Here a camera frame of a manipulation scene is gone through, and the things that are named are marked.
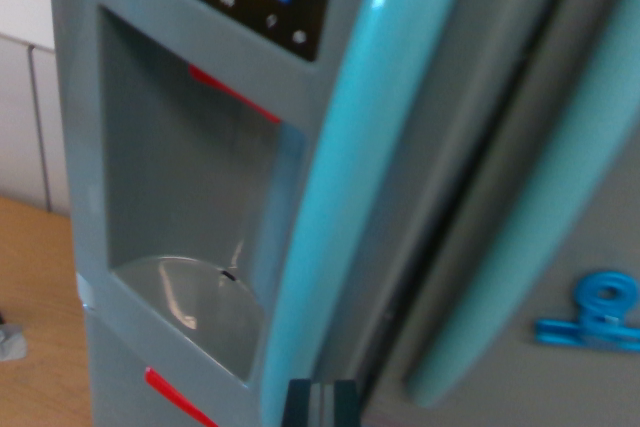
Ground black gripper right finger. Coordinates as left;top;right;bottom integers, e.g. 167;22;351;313
322;378;363;427

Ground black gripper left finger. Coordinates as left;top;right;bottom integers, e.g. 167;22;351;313
281;378;324;427

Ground black fridge display panel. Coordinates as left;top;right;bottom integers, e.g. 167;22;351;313
111;0;336;65

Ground red tape strip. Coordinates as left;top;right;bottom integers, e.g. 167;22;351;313
144;367;220;427
188;64;283;125

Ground small blue clip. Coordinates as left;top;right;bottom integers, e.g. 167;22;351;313
534;271;640;353

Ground crumpled grey tape wad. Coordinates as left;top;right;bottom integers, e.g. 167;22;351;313
0;323;28;363

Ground teal handle of dispenser door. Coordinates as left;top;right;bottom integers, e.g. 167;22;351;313
259;0;474;427

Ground teal handle of logo door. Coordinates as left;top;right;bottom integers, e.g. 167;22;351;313
403;0;640;410

